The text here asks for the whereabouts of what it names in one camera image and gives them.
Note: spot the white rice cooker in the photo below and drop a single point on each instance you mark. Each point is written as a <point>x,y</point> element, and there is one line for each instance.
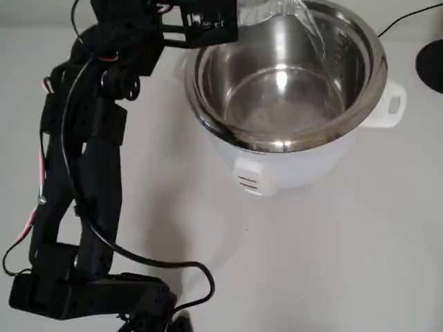
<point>311,162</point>

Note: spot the stainless steel inner pot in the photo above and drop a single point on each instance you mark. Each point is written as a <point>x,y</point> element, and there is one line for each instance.
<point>277,90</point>

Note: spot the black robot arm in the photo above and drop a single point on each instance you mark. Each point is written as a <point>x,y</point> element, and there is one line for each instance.
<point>100,173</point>

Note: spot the clear plastic water bottle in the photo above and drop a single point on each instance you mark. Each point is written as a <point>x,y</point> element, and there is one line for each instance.
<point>252,10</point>

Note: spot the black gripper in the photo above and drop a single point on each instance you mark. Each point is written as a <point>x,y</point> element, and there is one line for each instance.
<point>208,17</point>

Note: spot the black round base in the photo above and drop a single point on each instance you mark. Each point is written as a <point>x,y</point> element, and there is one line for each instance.
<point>432,67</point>

